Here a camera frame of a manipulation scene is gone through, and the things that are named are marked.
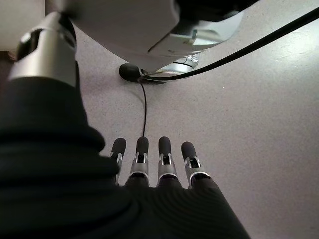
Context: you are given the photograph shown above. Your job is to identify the robot left hand dark palm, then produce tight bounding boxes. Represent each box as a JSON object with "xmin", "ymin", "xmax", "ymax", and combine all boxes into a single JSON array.
[{"xmin": 0, "ymin": 11, "xmax": 251, "ymax": 239}]

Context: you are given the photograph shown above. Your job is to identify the white grey robot body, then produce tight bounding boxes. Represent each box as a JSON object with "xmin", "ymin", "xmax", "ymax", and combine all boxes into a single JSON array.
[{"xmin": 44, "ymin": 0, "xmax": 260, "ymax": 73}]

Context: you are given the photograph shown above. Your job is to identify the thin black cable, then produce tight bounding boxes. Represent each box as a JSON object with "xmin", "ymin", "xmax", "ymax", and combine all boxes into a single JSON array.
[{"xmin": 140, "ymin": 83, "xmax": 148, "ymax": 138}]

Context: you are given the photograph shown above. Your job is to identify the thick black cable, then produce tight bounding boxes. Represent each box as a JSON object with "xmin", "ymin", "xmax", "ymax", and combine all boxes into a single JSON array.
[{"xmin": 138, "ymin": 6, "xmax": 319, "ymax": 83}]

